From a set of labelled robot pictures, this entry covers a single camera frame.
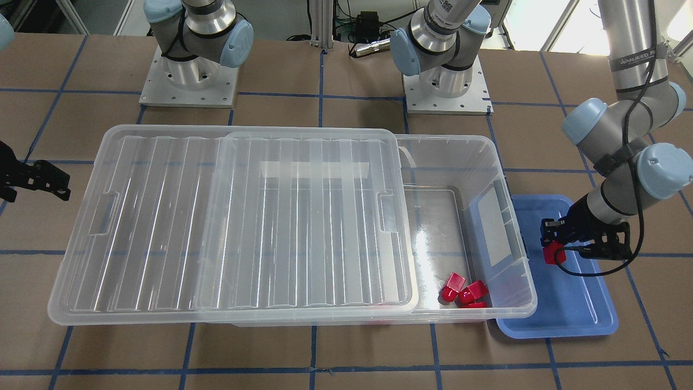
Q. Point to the black power adapter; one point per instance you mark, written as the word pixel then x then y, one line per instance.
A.
pixel 367 25

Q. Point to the aluminium frame post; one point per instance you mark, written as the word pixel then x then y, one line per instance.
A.
pixel 321 24

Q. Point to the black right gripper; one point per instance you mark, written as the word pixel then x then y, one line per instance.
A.
pixel 31 174

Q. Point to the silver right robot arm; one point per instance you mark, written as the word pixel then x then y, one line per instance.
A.
pixel 201 44

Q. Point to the clear plastic box lid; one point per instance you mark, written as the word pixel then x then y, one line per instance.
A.
pixel 239 224

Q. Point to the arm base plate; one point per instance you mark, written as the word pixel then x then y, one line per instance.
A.
pixel 197 83
pixel 444 91

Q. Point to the clear plastic storage box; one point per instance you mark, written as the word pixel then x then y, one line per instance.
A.
pixel 461 219

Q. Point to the red block front bottom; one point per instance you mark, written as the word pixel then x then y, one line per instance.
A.
pixel 475 305

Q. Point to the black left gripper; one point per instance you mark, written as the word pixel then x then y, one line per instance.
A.
pixel 579 216

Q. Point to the blue plastic tray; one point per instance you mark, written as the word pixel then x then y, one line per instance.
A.
pixel 563 292

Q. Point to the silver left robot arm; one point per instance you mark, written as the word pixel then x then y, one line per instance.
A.
pixel 440 44

